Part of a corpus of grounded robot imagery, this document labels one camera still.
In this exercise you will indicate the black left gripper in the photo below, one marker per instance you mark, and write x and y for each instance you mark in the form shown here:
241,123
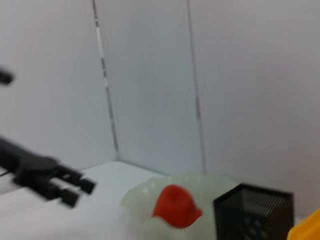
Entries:
27,167

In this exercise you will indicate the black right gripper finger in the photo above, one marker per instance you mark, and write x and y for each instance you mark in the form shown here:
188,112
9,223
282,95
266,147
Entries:
6,77

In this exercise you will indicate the red-orange toy fruit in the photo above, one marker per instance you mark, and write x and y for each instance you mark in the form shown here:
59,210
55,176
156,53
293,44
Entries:
175,207

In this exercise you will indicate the green glass fruit plate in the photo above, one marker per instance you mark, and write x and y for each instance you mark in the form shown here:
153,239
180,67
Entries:
140,202

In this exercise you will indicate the black mesh pen holder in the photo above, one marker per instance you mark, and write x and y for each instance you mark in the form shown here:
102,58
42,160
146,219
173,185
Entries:
252,215

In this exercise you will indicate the yellow plastic bin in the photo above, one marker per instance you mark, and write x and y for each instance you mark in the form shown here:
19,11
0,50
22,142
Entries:
307,227

